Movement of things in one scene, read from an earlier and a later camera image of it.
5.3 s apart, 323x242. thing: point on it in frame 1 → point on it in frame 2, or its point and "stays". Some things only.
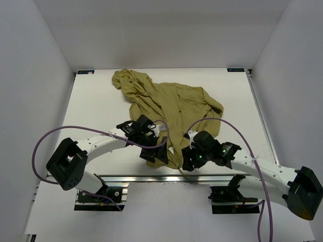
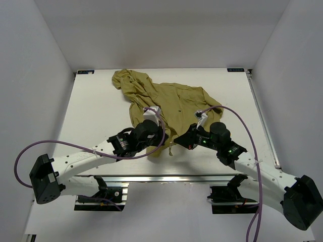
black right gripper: (187, 154) → (188, 139)
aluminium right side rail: (250, 74) stays
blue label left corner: (86, 71) stays
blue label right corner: (235, 70) stays
